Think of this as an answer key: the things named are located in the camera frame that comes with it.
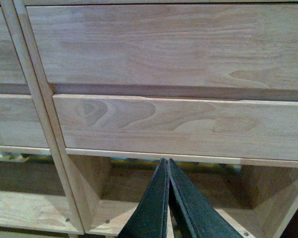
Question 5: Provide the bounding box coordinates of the wooden shelf unit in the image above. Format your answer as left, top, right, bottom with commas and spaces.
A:
0, 0, 84, 238
13, 0, 298, 238

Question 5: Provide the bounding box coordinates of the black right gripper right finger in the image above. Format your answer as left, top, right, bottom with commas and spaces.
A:
168, 159, 241, 238

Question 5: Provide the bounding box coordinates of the left wooden shelf unit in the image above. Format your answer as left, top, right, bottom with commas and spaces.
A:
0, 0, 84, 238

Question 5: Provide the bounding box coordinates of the right wooden shelf unit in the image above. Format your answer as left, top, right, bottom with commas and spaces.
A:
13, 0, 298, 238

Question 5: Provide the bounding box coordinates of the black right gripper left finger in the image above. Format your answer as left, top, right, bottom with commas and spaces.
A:
117, 159, 169, 238

